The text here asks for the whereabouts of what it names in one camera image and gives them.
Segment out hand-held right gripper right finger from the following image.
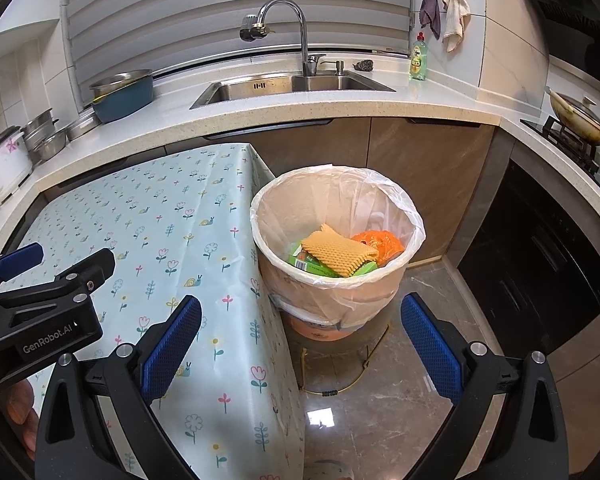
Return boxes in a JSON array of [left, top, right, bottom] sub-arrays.
[[400, 292, 568, 480]]

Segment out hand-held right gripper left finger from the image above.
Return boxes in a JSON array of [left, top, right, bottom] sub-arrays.
[[34, 295, 203, 480]]

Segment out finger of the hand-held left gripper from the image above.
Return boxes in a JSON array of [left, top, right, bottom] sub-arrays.
[[55, 249, 116, 297], [0, 242, 45, 295]]

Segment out peach plastic trash bin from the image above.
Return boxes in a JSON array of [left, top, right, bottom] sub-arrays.
[[251, 164, 427, 343]]

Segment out orange crinkled wrapper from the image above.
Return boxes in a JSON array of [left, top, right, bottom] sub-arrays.
[[350, 230, 406, 267]]

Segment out yellow foam fruit net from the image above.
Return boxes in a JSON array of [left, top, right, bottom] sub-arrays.
[[300, 222, 381, 278]]

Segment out green packet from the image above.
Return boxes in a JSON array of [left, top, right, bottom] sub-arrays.
[[287, 241, 377, 279]]

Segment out translucent white bin liner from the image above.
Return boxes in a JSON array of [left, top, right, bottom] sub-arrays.
[[250, 163, 427, 326]]

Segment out person's left hand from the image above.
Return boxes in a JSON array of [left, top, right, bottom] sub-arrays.
[[2, 379, 42, 461]]

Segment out white rice cooker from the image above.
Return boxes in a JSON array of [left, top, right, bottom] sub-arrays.
[[0, 126, 33, 206]]

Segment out floral print tablecloth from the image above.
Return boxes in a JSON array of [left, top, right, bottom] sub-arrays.
[[0, 142, 306, 480]]

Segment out steel bowl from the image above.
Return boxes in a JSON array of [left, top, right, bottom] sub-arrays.
[[32, 127, 72, 163]]

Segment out black built-in oven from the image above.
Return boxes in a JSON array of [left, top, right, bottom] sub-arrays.
[[455, 160, 600, 356]]

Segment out stacked steel pots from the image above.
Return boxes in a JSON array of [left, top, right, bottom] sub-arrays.
[[21, 108, 61, 153]]

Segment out steel lidded pan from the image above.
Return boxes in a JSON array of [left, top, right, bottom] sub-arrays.
[[66, 107, 101, 142]]

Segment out blue basin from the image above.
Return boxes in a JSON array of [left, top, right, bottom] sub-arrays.
[[91, 80, 155, 124]]

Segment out wooden base cabinet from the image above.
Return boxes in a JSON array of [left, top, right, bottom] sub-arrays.
[[165, 116, 498, 266]]

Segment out steel basin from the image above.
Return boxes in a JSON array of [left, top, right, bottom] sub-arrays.
[[89, 69, 154, 92]]

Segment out black gas stove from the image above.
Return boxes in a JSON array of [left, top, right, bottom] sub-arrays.
[[520, 115, 600, 196]]

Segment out stainless steel sink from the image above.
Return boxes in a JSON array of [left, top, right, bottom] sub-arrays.
[[189, 70, 397, 111]]

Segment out wok with glass lid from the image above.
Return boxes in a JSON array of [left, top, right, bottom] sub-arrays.
[[545, 86, 600, 147]]

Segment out green dish soap bottle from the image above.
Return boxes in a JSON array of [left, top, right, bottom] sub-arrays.
[[408, 31, 429, 82]]

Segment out grey window blind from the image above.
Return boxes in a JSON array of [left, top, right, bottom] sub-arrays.
[[62, 0, 413, 108]]

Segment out chrome faucet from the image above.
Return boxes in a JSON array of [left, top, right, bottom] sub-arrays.
[[239, 0, 327, 78]]

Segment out beige cloth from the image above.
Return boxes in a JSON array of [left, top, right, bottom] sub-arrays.
[[439, 0, 472, 54]]

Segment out purple cloth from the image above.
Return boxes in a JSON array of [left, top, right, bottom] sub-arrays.
[[419, 0, 442, 41]]

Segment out black range hood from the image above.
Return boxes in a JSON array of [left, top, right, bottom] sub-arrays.
[[517, 0, 600, 76]]

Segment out yellow wire stand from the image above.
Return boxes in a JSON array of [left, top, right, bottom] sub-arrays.
[[300, 324, 392, 397]]

